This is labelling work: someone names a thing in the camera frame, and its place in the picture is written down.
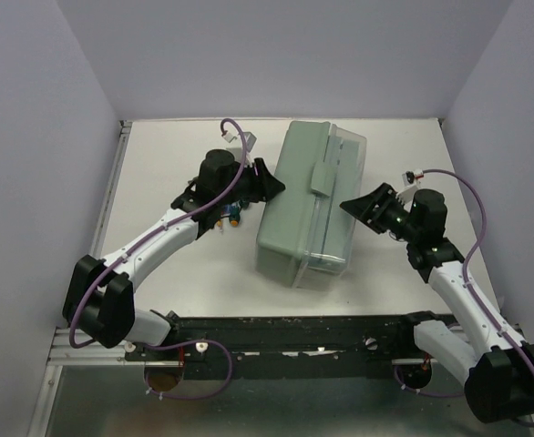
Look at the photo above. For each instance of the aluminium extrusion frame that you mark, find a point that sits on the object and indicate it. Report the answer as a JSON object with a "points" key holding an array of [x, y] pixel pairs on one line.
{"points": [[61, 355]]}

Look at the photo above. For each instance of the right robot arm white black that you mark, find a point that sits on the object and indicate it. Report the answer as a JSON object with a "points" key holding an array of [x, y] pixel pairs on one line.
{"points": [[494, 364]]}

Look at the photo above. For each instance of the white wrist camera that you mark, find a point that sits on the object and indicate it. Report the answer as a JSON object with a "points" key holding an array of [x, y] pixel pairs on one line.
{"points": [[237, 143], [412, 181]]}

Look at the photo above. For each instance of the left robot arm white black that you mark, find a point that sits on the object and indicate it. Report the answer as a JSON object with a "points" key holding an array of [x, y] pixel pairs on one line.
{"points": [[100, 297]]}

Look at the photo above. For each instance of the grey translucent tool box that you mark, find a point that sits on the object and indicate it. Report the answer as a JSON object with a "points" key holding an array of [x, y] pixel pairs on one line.
{"points": [[304, 239]]}

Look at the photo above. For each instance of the green orange stubby screwdriver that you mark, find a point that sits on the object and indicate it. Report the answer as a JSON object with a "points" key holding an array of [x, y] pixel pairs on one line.
{"points": [[234, 215]]}

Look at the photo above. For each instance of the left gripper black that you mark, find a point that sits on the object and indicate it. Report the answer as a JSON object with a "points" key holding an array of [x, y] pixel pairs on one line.
{"points": [[264, 188]]}

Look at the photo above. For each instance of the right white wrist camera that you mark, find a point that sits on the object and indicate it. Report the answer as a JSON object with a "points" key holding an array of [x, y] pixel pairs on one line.
{"points": [[412, 181]]}

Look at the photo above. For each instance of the black mounting rail base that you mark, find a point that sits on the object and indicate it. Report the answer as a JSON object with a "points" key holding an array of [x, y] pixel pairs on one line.
{"points": [[285, 348]]}

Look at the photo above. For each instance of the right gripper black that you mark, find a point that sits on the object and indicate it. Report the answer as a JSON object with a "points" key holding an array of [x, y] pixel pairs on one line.
{"points": [[363, 207]]}

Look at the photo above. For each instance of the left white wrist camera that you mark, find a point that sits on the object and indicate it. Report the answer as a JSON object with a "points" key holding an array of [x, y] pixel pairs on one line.
{"points": [[237, 143]]}

